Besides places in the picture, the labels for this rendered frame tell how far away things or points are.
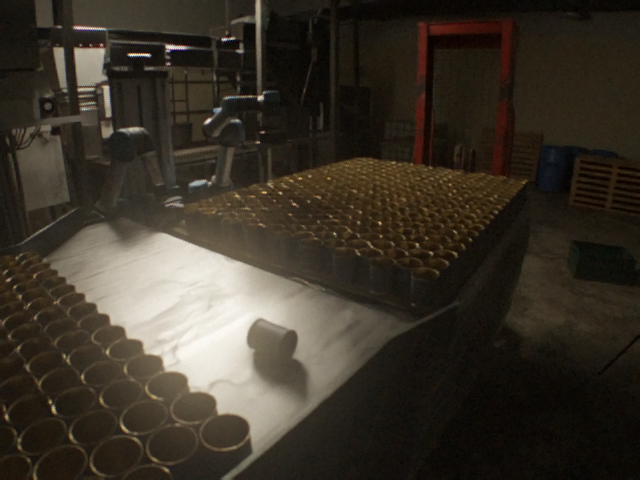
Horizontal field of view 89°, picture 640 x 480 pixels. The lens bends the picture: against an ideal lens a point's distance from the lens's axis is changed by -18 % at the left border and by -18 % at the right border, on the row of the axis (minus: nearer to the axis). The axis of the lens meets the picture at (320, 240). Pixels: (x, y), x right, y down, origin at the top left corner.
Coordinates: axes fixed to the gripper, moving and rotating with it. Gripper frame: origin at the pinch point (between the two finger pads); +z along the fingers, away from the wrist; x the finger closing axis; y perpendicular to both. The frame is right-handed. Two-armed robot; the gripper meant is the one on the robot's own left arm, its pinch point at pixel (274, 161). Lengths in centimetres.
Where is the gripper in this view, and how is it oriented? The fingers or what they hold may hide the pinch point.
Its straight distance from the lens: 180.6
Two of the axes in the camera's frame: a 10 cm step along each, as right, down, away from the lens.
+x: -7.9, -2.1, 5.7
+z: 0.2, 9.3, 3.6
